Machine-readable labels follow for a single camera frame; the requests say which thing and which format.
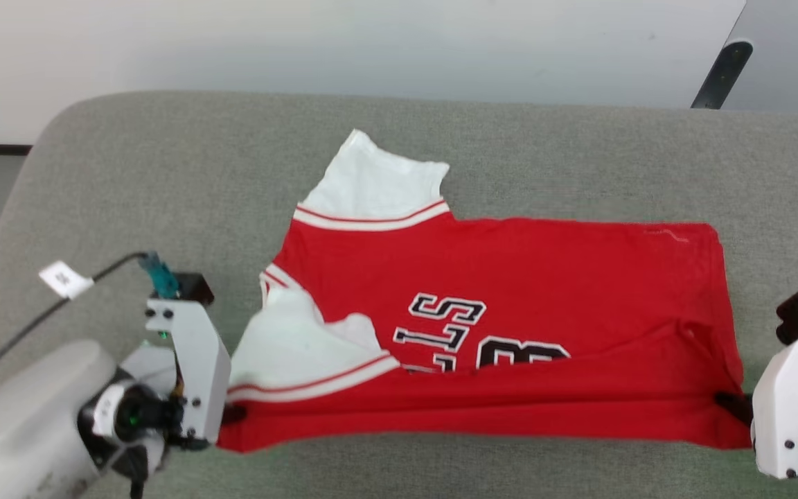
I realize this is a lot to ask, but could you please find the red and white jersey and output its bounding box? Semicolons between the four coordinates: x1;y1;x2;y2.
218;129;752;455

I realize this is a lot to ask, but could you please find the teal left camera connector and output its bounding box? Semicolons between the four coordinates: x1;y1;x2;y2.
139;252;181;299

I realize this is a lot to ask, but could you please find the grey panel with dark edge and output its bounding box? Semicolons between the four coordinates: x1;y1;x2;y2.
691;0;798;116

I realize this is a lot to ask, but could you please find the white cable label tag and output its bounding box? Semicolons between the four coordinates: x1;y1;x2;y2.
39;261;95;300

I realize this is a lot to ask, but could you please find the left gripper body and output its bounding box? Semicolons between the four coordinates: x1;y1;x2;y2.
80;299;231;479

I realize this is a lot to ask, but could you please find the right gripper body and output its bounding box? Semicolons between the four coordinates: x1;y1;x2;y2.
751;331;798;499

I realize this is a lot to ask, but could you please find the black oblong wall bracket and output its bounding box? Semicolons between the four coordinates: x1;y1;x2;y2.
691;40;754;110

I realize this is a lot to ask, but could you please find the black camera cable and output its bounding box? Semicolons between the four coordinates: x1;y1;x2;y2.
0;253;150;399

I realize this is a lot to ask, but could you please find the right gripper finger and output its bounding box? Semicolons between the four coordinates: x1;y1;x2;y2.
714;393;754;426

